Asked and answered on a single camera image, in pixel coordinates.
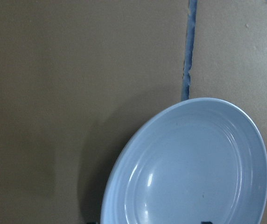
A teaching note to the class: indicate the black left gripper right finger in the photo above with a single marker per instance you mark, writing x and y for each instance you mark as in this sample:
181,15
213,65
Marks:
206,222

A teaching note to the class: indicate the blue ceramic plate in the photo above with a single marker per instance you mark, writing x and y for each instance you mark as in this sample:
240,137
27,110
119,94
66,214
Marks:
203,159

